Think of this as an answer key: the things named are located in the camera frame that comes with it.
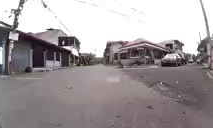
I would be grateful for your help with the kerb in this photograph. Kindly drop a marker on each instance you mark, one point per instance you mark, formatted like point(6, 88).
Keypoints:
point(211, 74)

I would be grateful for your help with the grey two-storey building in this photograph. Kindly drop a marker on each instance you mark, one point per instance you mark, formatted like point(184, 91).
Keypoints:
point(60, 38)

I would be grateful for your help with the low building with red roof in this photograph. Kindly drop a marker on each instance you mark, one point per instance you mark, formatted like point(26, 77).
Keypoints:
point(34, 53)

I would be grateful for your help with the grey building with balcony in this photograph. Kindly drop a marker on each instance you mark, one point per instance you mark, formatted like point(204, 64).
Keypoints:
point(174, 45)

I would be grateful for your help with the utility pole with sign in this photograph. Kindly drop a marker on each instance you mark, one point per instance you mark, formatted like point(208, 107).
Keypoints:
point(12, 36)

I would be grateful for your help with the leaning pole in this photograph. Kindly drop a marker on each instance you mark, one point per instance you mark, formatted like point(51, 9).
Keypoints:
point(206, 26)

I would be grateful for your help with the dark bush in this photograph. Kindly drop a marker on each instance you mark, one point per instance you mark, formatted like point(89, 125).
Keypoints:
point(28, 69)

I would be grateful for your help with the grey asphalt road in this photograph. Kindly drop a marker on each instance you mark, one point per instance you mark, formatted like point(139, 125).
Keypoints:
point(94, 100)

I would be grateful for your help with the pale car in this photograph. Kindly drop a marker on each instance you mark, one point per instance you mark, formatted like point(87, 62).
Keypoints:
point(172, 59)

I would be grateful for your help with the house with red roof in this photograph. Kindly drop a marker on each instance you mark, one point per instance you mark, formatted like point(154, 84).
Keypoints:
point(137, 50)

